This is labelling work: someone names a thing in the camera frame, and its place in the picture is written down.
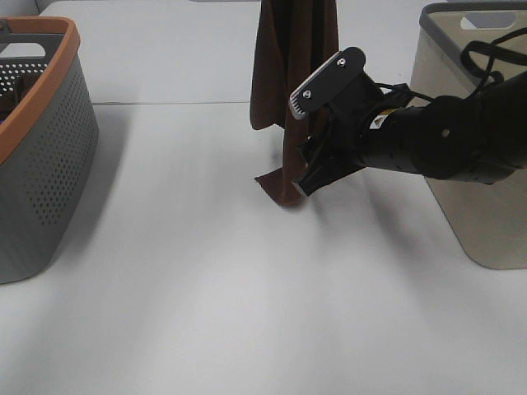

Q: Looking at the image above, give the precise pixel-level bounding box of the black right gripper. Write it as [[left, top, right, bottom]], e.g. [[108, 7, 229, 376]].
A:
[[289, 47, 386, 197]]

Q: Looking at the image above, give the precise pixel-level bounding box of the brown towel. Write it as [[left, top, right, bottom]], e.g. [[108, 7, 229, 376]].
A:
[[250, 0, 339, 207]]

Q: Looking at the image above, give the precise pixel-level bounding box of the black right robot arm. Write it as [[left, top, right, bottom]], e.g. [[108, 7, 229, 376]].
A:
[[289, 47, 526, 195]]

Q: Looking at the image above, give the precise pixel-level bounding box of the beige basket with grey rim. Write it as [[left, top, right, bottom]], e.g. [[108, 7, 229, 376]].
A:
[[410, 1, 526, 270]]

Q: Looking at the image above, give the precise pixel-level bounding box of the grey basket with orange rim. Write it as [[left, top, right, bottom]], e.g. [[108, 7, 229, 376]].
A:
[[1, 16, 99, 284]]

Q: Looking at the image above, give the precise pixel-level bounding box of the black cable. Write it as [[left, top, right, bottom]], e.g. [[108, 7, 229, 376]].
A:
[[376, 28, 527, 104]]

